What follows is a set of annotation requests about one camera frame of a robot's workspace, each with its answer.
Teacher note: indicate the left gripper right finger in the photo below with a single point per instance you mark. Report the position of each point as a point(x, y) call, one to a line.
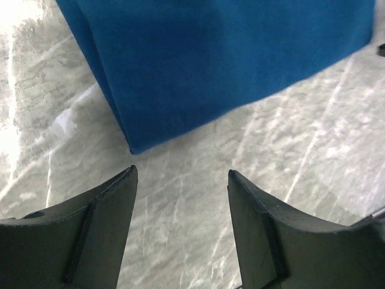
point(279, 246)

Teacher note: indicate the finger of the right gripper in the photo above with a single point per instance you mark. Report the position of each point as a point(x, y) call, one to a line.
point(381, 50)

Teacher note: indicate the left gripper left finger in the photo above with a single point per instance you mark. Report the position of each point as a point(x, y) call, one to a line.
point(78, 243)

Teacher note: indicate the dark blue t-shirt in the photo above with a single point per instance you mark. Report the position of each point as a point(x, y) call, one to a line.
point(168, 67)

